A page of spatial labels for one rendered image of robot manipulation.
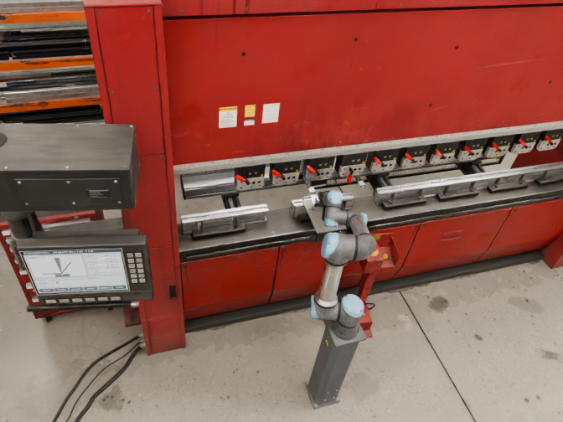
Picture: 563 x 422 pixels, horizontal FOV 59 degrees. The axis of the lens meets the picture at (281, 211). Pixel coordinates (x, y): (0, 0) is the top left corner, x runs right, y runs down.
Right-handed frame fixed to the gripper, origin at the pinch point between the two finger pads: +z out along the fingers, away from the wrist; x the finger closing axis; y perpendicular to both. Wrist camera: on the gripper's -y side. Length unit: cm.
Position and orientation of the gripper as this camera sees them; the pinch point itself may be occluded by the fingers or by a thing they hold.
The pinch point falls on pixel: (320, 206)
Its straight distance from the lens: 293.8
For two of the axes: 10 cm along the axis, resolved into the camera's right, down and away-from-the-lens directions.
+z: -1.5, 0.8, 9.9
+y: -0.2, -10.0, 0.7
